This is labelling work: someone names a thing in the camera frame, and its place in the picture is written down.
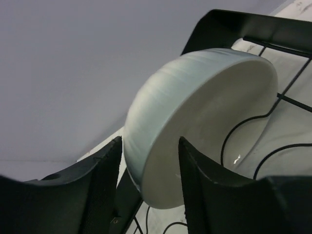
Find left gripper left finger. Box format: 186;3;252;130
0;137;122;234

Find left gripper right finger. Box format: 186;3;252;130
178;137;312;234

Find white bowl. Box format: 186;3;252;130
122;48;278;209

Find black wire dish rack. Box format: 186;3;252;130
108;10;312;234

